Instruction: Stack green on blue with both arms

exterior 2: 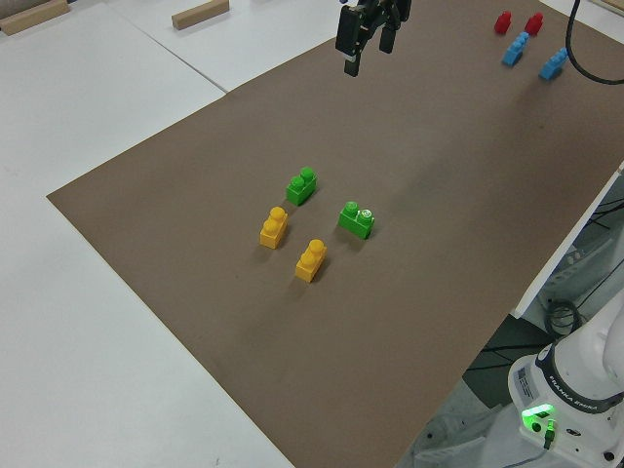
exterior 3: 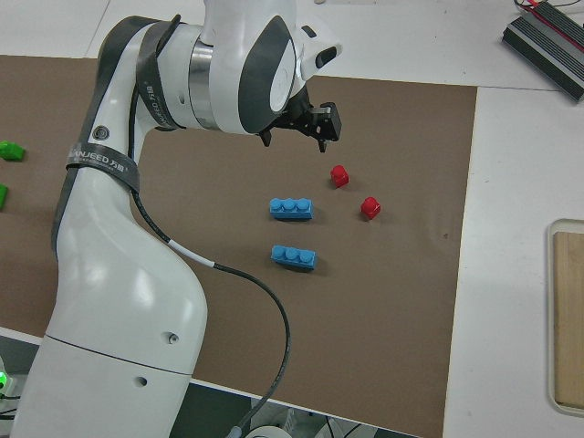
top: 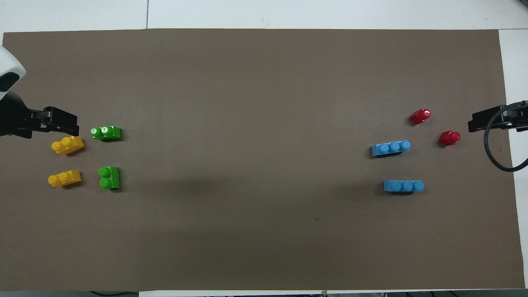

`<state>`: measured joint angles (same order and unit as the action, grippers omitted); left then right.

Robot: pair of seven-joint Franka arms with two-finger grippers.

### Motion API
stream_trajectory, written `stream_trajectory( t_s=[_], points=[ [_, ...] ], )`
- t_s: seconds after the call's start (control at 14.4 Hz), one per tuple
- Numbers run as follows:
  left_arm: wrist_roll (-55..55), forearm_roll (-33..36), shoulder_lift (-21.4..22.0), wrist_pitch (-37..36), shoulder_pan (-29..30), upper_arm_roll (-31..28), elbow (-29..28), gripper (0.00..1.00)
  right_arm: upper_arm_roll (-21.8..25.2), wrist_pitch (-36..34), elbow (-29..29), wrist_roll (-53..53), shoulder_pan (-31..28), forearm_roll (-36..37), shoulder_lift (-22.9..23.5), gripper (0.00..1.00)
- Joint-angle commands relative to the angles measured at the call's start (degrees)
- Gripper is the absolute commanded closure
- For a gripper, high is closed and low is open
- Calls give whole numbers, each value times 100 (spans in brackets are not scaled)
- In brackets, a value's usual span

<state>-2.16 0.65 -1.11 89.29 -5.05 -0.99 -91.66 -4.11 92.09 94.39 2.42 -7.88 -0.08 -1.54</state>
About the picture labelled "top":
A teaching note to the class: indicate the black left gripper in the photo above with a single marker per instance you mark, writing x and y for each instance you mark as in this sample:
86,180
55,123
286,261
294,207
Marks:
14,117

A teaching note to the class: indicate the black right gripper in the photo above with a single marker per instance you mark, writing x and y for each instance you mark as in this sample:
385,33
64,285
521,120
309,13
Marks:
517,115

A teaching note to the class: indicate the plain green brick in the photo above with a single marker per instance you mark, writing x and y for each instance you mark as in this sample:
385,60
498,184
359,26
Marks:
110,177

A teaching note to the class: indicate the blue three-stud brick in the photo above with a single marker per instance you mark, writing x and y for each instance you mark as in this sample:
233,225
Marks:
403,186
390,147

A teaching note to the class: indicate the yellow toy brick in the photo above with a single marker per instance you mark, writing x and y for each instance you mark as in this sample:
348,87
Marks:
66,178
69,145

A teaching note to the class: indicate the red toy brick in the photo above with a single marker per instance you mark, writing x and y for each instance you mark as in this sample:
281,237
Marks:
449,138
420,116

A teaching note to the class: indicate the green brick with white stickers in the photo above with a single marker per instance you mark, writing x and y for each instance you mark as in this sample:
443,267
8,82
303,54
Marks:
108,133

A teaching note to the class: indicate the brown table mat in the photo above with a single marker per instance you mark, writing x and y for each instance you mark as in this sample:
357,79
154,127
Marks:
264,103

